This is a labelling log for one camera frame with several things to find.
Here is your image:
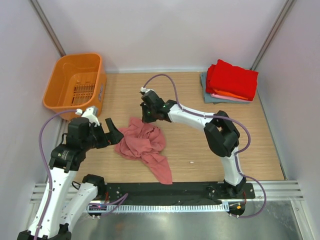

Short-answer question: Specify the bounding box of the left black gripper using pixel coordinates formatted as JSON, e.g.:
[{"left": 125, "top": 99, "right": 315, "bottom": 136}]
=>
[{"left": 82, "top": 117, "right": 124, "bottom": 151}]

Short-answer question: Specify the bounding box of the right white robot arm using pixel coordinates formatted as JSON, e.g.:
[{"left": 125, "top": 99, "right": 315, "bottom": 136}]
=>
[{"left": 140, "top": 87, "right": 246, "bottom": 198}]

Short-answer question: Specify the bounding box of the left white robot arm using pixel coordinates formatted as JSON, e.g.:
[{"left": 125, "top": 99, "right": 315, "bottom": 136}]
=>
[{"left": 17, "top": 117, "right": 124, "bottom": 240}]

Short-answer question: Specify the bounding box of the grey folded t shirt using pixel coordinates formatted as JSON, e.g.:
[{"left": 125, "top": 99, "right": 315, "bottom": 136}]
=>
[{"left": 200, "top": 72, "right": 250, "bottom": 104}]

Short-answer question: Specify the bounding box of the orange plastic basket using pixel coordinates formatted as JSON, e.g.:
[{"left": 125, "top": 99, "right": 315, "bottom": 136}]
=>
[{"left": 42, "top": 53, "right": 107, "bottom": 115}]

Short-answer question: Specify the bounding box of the orange folded t shirt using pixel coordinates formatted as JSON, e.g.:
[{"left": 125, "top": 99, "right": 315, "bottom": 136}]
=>
[{"left": 212, "top": 89, "right": 254, "bottom": 101}]

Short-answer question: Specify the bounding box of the light pink folded t shirt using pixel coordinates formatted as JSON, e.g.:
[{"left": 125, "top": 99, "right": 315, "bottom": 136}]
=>
[{"left": 210, "top": 93, "right": 251, "bottom": 103}]

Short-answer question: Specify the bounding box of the red folded t shirt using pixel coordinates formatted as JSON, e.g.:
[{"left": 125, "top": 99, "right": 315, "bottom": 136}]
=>
[{"left": 205, "top": 59, "right": 259, "bottom": 101}]

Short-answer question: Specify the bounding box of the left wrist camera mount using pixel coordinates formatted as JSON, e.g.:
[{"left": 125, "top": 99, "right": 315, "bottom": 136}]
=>
[{"left": 75, "top": 106, "right": 101, "bottom": 126}]

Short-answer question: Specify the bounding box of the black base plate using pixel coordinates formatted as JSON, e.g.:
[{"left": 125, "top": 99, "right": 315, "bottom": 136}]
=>
[{"left": 98, "top": 181, "right": 256, "bottom": 205}]

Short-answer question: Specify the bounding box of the white slotted cable duct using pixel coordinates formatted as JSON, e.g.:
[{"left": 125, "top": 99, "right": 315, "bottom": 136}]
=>
[{"left": 86, "top": 202, "right": 230, "bottom": 215}]

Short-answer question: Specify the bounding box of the aluminium frame rail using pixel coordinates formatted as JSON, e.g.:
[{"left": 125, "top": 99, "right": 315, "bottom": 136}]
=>
[{"left": 29, "top": 180, "right": 304, "bottom": 204}]

